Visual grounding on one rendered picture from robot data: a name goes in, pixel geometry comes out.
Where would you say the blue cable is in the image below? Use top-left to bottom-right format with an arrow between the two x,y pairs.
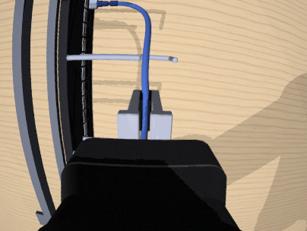
109,1 -> 151,139

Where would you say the dark grey metal rack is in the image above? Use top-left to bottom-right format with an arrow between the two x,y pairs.
12,0 -> 142,226

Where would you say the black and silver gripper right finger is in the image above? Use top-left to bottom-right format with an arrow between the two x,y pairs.
148,90 -> 172,140

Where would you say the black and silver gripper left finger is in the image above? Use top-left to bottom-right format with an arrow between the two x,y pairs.
117,90 -> 143,139

